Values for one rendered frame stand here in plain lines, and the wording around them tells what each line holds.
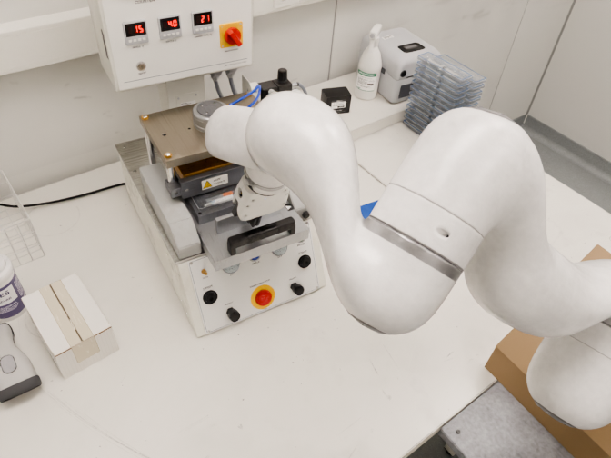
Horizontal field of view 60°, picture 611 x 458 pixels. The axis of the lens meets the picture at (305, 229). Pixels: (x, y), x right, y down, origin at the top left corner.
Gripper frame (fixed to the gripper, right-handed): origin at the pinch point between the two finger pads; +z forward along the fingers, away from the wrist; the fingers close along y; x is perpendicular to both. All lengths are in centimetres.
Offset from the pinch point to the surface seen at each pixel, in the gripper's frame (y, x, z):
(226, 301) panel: -8.5, -10.2, 17.4
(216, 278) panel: -9.5, -5.8, 13.0
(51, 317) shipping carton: -43.3, 0.5, 18.5
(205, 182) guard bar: -6.0, 11.5, 1.0
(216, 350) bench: -14.2, -18.9, 20.8
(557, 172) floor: 216, 17, 114
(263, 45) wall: 38, 68, 27
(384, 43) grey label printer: 80, 58, 26
